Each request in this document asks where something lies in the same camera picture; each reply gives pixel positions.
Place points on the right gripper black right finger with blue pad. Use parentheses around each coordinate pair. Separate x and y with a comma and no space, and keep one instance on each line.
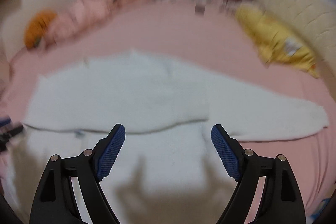
(281,200)

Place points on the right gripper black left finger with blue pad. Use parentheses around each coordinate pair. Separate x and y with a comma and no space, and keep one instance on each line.
(54,200)

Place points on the yellow patterned blanket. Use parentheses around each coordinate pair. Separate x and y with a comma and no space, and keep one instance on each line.
(275,42)

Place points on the cream padded headboard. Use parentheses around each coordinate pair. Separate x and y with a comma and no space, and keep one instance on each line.
(313,19)

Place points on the orange plush pumpkin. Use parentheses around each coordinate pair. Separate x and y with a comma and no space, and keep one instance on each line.
(37,27)

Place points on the pink crumpled duvet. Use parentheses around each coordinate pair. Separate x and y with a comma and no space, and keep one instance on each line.
(83,15)

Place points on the small black object on bed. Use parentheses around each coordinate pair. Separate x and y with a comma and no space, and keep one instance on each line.
(200,9)

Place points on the white fluffy cardigan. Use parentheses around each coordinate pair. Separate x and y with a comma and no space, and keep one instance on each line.
(168,170)

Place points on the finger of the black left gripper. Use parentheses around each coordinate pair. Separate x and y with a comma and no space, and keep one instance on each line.
(8,131)

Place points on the pink bed sheet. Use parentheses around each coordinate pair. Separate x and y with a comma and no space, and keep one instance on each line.
(214,42)

